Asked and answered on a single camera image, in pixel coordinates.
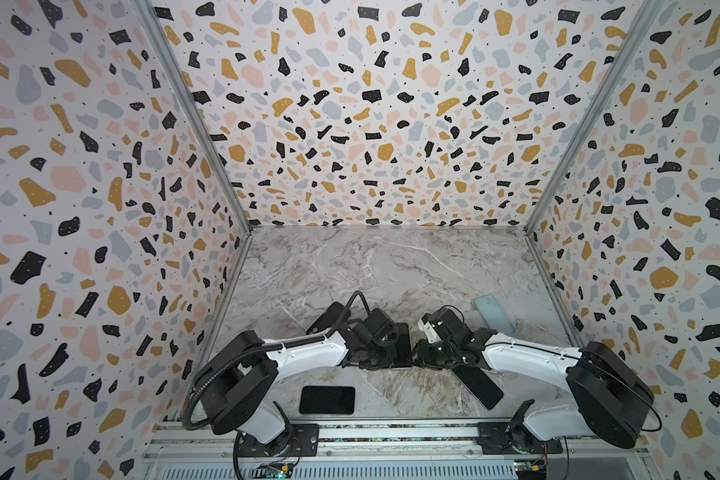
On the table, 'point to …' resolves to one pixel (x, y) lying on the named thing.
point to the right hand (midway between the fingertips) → (404, 358)
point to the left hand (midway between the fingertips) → (400, 360)
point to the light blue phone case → (494, 315)
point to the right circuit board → (530, 469)
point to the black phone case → (327, 318)
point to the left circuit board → (272, 471)
